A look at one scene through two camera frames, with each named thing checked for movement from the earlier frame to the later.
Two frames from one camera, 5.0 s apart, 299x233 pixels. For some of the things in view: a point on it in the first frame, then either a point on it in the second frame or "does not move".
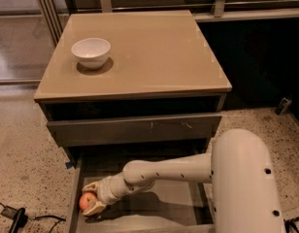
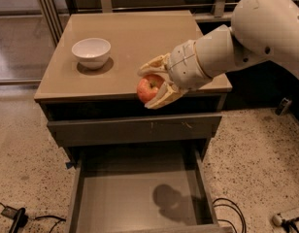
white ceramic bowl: x=91 y=52 does not move
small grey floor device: x=283 y=106 does not move
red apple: x=86 y=199 to x=148 y=86
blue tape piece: x=68 y=165 does not move
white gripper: x=105 y=190 to x=184 y=65
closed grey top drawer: x=170 y=128 does not move
